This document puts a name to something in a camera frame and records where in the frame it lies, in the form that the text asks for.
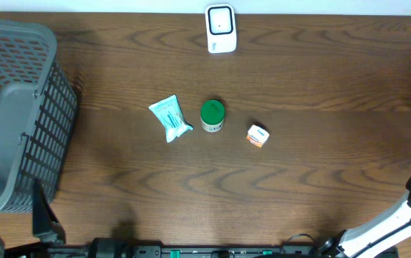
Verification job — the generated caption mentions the green toilet tissue pack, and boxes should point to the green toilet tissue pack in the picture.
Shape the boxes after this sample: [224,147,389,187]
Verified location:
[149,95,193,143]

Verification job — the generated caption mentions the green lid jar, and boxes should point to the green lid jar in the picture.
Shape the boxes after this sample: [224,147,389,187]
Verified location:
[200,100,226,133]

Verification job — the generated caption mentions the orange snack box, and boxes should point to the orange snack box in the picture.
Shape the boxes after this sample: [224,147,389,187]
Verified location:
[246,125,269,148]

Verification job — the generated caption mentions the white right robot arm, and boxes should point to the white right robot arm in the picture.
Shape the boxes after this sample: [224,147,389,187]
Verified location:
[319,177,411,257]

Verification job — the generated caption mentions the white barcode scanner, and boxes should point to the white barcode scanner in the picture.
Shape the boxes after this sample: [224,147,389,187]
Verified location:
[205,4,237,54]

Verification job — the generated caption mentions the dark grey plastic basket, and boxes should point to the dark grey plastic basket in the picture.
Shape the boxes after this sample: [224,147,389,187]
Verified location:
[0,20,78,213]

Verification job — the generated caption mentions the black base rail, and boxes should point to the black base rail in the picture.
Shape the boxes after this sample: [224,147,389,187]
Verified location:
[4,238,400,258]

